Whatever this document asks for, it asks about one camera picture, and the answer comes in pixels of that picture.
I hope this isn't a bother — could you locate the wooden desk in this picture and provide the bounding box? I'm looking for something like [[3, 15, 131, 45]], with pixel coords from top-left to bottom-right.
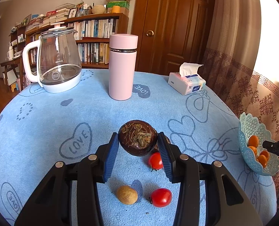
[[0, 56, 24, 92]]

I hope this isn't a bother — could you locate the wooden bookshelf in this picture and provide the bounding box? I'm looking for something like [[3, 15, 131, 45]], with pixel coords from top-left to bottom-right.
[[25, 13, 129, 70]]

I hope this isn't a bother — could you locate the small wooden shelf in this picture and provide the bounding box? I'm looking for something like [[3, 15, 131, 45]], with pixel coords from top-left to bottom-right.
[[9, 25, 28, 59]]

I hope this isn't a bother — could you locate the pink insulated bottle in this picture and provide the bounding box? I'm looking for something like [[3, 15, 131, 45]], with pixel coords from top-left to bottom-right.
[[109, 34, 138, 100]]

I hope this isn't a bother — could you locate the white tissue pack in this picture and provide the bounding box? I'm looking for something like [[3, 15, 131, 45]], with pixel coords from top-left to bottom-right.
[[167, 62, 206, 96]]

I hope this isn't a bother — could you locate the tan round longan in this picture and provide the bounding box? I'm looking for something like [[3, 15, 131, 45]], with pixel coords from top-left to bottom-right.
[[116, 186, 138, 204]]

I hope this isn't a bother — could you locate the glass kettle white handle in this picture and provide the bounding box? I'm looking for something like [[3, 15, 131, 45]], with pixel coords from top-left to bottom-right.
[[22, 22, 83, 94]]

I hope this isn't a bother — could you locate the green cardboard box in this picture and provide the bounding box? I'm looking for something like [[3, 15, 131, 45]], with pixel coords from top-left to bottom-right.
[[106, 1, 130, 8]]

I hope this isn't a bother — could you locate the row of shelved books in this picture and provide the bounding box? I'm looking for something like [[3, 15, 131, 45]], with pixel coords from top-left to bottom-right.
[[30, 18, 119, 64]]

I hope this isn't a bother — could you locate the stack of books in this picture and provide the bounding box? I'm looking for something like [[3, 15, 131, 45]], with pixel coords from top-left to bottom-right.
[[28, 3, 77, 29]]

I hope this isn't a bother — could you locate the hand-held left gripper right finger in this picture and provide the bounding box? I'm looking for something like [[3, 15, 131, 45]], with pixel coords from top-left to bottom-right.
[[157, 132, 263, 226]]

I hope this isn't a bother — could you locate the brown wooden door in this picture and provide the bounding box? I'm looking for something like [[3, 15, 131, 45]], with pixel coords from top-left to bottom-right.
[[130, 0, 216, 76]]

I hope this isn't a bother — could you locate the red tomato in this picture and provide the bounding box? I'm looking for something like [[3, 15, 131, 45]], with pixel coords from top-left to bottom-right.
[[151, 188, 172, 208], [148, 152, 164, 170]]

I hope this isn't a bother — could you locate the patterned beige curtain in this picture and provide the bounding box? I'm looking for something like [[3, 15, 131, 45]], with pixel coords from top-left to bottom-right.
[[202, 0, 279, 144]]

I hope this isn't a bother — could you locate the blue printed tablecloth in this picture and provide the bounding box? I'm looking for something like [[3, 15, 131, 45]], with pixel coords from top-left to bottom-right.
[[0, 69, 278, 226]]

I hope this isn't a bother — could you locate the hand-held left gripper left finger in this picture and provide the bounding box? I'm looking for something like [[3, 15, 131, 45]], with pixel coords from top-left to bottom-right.
[[14, 132, 120, 226]]

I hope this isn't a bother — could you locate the dark brown water chestnut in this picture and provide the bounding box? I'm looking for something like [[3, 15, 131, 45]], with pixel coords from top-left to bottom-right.
[[154, 135, 171, 153], [118, 120, 158, 156]]

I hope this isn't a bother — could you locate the woven straw bowl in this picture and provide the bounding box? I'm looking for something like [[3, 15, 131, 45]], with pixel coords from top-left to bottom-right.
[[92, 5, 106, 15]]

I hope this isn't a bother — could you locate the teal lattice plastic basket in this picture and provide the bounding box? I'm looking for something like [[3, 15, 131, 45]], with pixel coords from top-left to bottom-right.
[[238, 112, 279, 176]]

